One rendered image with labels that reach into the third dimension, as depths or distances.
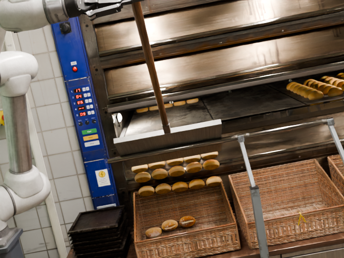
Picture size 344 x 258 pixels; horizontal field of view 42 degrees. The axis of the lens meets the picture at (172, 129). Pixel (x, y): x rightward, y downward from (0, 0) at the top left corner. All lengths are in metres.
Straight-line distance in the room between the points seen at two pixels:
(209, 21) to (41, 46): 0.99
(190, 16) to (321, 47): 0.80
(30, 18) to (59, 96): 1.41
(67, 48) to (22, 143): 0.82
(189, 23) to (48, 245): 1.66
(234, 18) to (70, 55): 0.97
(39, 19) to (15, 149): 0.83
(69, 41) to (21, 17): 1.31
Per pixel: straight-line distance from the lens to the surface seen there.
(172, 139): 2.34
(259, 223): 2.35
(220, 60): 2.74
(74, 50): 2.73
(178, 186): 2.76
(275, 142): 2.86
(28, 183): 2.17
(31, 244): 3.13
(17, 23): 1.45
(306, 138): 2.90
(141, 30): 1.55
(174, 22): 2.72
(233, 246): 2.50
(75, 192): 2.93
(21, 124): 2.07
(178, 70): 2.72
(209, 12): 2.74
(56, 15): 1.43
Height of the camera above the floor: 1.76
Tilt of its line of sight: 12 degrees down
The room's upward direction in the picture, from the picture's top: 11 degrees counter-clockwise
